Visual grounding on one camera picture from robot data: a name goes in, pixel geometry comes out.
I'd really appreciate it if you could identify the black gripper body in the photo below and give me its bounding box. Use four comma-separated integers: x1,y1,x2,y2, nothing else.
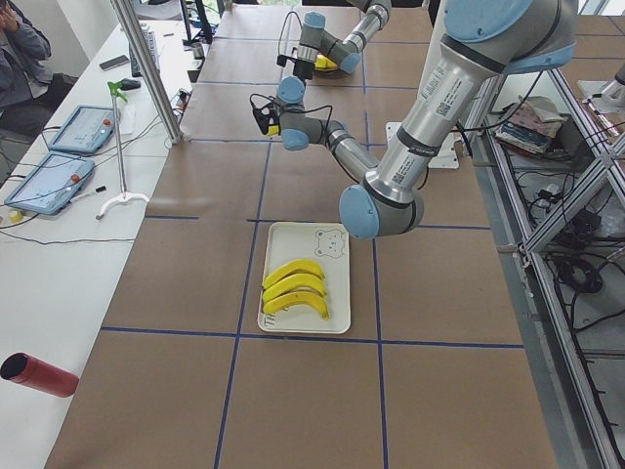
293,59,314,81

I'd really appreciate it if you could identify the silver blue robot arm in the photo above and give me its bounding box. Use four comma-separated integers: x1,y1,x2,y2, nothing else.
293,0,392,81
270,1,578,238

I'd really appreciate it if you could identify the brown wicker basket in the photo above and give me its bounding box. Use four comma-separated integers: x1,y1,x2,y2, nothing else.
313,54,353,79

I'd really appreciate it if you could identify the yellow starfruit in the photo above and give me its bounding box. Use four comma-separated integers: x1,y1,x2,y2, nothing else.
314,55,339,72

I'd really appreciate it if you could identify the metal cup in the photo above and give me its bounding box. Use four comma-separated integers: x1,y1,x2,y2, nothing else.
191,42,204,60

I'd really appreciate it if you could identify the white rectangular tray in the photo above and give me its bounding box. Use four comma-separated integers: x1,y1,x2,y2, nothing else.
257,222,351,334

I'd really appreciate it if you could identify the black computer mouse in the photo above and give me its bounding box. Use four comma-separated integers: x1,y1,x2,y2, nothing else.
120,78,142,91

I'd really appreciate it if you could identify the black smartphone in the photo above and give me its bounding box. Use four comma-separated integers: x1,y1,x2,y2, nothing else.
99,55,130,71

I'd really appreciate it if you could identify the far blue teach pendant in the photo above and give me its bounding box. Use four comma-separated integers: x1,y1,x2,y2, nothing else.
48,105,114,154

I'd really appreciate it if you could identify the blue teach pendant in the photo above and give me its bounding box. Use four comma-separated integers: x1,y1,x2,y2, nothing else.
5,151,95,215
48,105,114,154

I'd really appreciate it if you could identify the stack of cloths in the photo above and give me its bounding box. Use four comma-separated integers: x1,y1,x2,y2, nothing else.
494,96,567,155

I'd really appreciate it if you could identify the near blue teach pendant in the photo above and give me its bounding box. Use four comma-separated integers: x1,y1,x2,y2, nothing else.
5,151,95,215

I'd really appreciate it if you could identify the seated person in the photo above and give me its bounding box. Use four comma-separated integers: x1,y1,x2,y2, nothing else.
0,1,77,139

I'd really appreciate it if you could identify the red cylinder bottle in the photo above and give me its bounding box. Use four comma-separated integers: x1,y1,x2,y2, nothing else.
1,352,79,398

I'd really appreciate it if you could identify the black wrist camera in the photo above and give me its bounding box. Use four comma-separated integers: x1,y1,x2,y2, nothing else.
276,54,296,67
249,93,280,137

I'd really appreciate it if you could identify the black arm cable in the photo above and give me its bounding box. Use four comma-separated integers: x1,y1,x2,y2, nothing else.
277,10,305,60
249,92,343,138

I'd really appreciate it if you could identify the aluminium frame post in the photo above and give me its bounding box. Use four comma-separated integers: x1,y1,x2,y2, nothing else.
110,0,183,145

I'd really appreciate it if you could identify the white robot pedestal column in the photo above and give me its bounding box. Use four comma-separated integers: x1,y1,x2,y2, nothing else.
417,0,459,169

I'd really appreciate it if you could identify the white grabber stick green handle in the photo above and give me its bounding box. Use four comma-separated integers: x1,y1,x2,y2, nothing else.
96,81,149,221

